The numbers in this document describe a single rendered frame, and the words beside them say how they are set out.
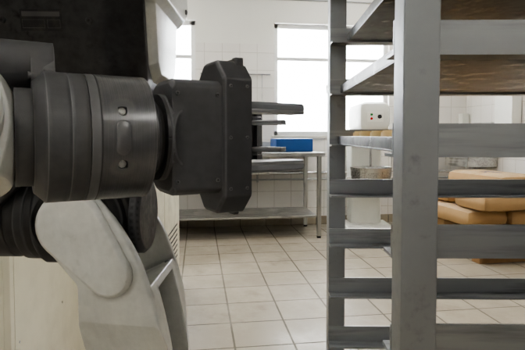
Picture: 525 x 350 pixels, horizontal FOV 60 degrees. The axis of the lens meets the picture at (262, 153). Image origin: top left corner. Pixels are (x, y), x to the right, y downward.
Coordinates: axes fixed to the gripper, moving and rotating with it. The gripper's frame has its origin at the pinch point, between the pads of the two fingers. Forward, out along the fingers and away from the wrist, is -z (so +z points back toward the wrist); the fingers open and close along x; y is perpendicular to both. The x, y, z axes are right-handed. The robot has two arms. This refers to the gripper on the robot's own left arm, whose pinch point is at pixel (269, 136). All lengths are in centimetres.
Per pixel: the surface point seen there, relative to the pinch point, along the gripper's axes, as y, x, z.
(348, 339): 5.9, -37.3, -13.2
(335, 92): 4.7, 7.8, -11.0
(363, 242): 7.3, -19.4, -15.5
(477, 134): -28.3, 0.2, -37.4
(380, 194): 8.8, -10.5, -18.0
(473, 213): 351, -67, 1
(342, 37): 5.4, 17.5, -12.0
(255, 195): 375, -71, 235
